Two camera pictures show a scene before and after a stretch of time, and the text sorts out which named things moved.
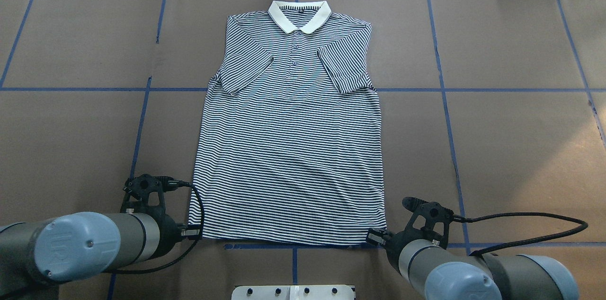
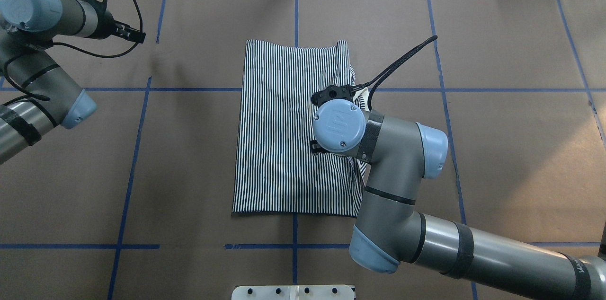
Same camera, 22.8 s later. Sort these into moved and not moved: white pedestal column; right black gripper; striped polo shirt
Moved: striped polo shirt; right black gripper
Not moved: white pedestal column
